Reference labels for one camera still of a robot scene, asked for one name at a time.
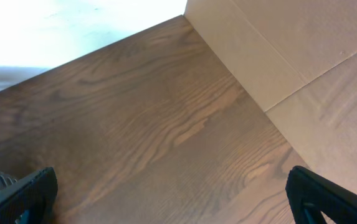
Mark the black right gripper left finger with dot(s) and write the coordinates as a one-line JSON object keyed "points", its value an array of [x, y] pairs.
{"points": [[36, 193]]}

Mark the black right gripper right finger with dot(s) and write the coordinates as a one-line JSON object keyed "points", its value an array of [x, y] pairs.
{"points": [[312, 198]]}

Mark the brown cardboard box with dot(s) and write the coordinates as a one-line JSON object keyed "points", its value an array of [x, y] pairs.
{"points": [[298, 60]]}

